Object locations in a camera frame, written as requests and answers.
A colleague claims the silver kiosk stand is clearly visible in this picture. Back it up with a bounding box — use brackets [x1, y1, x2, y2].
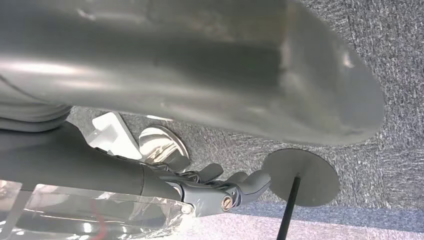
[86, 111, 143, 161]

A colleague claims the grey disc stand, black pole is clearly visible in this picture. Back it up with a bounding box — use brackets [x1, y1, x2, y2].
[261, 148, 340, 240]

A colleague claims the clear plastic hand wrap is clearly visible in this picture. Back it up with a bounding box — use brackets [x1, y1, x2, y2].
[0, 180, 195, 240]

